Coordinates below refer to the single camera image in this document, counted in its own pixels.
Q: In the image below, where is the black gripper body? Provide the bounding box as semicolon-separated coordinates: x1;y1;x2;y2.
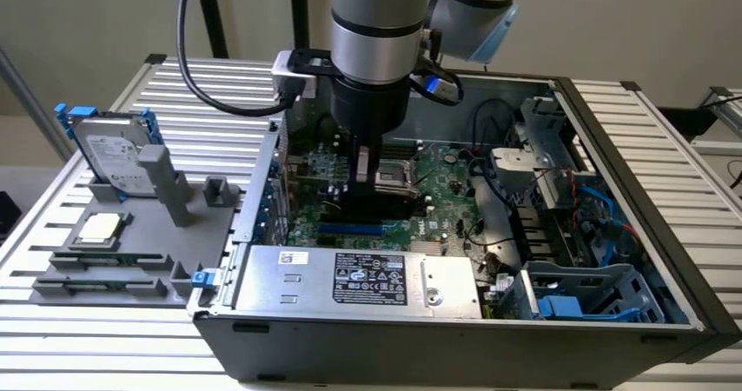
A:
329;75;411;149

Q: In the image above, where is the blue expansion slot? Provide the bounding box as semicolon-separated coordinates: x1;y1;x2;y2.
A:
317;222;388;239

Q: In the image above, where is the metal CPU socket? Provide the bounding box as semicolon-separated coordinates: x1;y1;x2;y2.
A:
373;157;421;199

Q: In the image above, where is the green motherboard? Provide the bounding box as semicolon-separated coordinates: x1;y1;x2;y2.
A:
287;141;523;284

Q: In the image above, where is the black tripod leg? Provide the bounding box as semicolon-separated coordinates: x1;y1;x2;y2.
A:
287;0;312;52
192;0;231;58

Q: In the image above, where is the grey fan shroud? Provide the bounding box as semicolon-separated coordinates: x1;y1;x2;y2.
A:
487;146;548;185

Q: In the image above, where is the silver power supply unit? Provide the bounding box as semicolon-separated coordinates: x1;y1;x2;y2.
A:
232;244;484;320

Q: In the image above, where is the metal drive cage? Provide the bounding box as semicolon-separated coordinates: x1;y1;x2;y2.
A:
511;96;600;211

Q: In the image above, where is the blue case latch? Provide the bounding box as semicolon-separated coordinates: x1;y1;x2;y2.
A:
192;267;220;290

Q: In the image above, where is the grey parts rack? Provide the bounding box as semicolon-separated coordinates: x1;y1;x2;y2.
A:
32;143;245;309

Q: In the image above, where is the black open PC case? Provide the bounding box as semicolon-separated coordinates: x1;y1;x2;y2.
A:
185;68;742;383

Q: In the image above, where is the grey plastic disk bay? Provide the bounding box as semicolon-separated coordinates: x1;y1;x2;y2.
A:
500;259;654;323

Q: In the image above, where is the silver CPU chip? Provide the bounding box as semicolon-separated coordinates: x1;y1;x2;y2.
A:
76;212;126;242

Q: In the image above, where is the green RAM stick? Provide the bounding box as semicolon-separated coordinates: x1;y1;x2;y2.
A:
37;279;160;294

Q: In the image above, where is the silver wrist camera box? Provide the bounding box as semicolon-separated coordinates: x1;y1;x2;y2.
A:
269;50;321;102

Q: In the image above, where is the thin black wire loop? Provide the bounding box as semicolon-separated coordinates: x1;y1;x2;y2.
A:
469;98;524;150

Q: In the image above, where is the thick black camera cable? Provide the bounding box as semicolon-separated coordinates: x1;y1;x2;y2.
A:
175;0;292;116

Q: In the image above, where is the blue data wire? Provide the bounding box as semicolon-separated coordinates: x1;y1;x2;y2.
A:
570;181;630;247

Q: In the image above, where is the hard disk with blue bracket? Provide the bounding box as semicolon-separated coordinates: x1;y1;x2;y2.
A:
53;103;161;202

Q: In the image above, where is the red wire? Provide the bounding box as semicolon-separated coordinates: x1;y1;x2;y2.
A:
616;222;647;255

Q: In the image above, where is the aluminium frame post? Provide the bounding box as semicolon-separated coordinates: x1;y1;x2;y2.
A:
0;46;77;163

